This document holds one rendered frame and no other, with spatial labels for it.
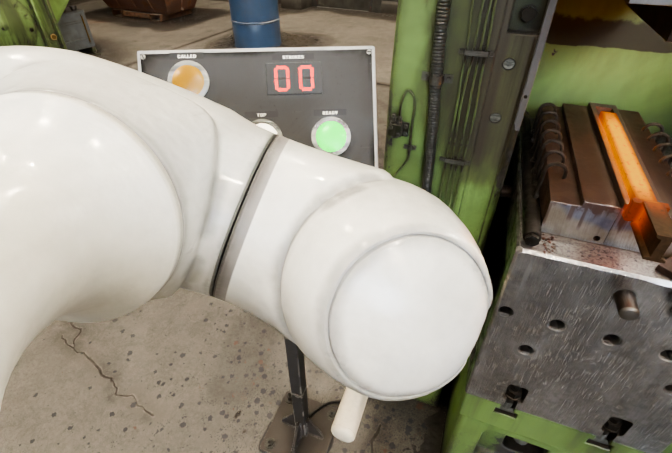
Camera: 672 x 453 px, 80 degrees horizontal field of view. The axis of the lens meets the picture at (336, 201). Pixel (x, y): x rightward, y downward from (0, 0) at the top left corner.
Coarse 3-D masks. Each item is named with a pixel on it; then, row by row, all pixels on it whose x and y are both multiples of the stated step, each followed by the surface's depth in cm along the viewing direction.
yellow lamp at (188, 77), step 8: (176, 72) 57; (184, 72) 57; (192, 72) 57; (200, 72) 57; (176, 80) 57; (184, 80) 57; (192, 80) 57; (200, 80) 57; (184, 88) 57; (192, 88) 57; (200, 88) 57
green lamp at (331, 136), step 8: (320, 128) 59; (328, 128) 59; (336, 128) 59; (320, 136) 59; (328, 136) 59; (336, 136) 59; (344, 136) 59; (320, 144) 59; (328, 144) 59; (336, 144) 59
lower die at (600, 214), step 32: (544, 128) 86; (576, 128) 84; (640, 128) 83; (576, 160) 73; (608, 160) 72; (640, 160) 71; (544, 192) 71; (576, 192) 67; (608, 192) 65; (544, 224) 68; (576, 224) 66; (608, 224) 64
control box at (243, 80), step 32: (160, 64) 57; (192, 64) 57; (224, 64) 57; (256, 64) 57; (288, 64) 58; (320, 64) 58; (352, 64) 58; (224, 96) 58; (256, 96) 58; (288, 96) 58; (320, 96) 59; (352, 96) 59; (288, 128) 59; (352, 128) 59; (352, 160) 60
